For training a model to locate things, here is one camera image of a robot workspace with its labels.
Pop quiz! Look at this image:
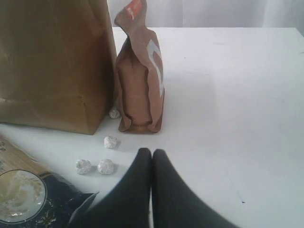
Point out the small brown coffee pouch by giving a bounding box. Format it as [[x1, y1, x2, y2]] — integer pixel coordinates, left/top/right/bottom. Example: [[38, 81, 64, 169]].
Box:
[[114, 0, 165, 133]]

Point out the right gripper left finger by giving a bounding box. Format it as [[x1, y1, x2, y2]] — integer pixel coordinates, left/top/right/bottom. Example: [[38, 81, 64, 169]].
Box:
[[68, 148, 152, 228]]

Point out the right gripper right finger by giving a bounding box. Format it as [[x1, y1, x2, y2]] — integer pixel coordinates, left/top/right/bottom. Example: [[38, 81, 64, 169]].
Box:
[[151, 149, 237, 228]]

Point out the large brown paper bag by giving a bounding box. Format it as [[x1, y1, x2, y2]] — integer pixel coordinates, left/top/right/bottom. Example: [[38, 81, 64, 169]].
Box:
[[0, 0, 116, 135]]

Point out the spaghetti packet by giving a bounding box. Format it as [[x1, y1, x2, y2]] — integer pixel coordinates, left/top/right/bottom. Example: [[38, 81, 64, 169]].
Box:
[[0, 137, 96, 228]]

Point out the crumpled foil ball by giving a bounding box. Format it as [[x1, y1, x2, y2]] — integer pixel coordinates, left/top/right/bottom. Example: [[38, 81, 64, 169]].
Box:
[[97, 159, 114, 175], [109, 107, 121, 119], [104, 136, 118, 149], [76, 160, 92, 175]]

